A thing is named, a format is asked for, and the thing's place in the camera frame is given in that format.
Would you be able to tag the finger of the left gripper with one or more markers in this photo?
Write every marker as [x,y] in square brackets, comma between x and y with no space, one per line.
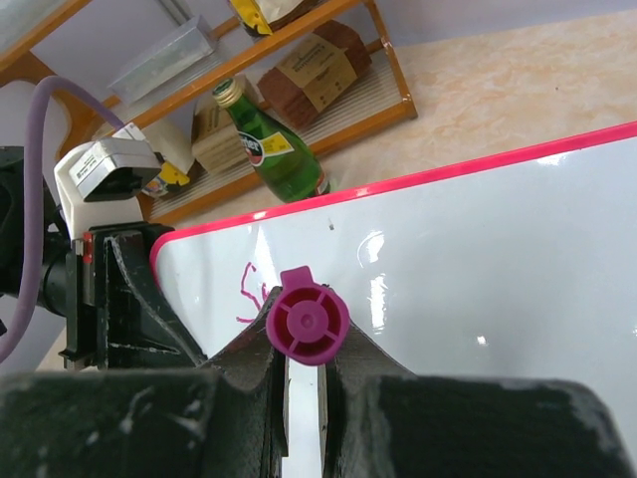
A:
[139,327]

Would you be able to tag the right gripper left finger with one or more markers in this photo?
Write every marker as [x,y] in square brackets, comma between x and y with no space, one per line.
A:
[223,419]

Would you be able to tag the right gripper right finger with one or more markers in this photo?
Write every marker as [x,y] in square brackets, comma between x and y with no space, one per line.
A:
[379,419]

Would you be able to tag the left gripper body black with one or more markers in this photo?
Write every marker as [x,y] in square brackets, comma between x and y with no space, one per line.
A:
[72,271]

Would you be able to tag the marker pen with magenta cap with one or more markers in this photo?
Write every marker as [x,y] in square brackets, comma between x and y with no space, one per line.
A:
[307,322]

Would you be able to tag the whiteboard with pink frame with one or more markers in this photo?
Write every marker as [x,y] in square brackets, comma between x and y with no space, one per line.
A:
[520,265]

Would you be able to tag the brown cardboard packet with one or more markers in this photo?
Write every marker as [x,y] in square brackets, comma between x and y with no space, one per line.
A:
[215,142]

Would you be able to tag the green glass bottle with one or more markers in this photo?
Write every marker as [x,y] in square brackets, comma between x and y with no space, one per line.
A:
[281,159]

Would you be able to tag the orange wooden shelf rack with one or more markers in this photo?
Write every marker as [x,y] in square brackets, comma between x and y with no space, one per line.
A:
[342,135]

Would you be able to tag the clear plastic box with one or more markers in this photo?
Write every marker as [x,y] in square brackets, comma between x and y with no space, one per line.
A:
[183,48]

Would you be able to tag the white paper bag upper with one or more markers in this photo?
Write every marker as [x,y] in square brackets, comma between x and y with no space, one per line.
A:
[262,18]

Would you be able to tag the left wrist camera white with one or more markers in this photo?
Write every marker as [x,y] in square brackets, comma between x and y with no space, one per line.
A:
[98,181]

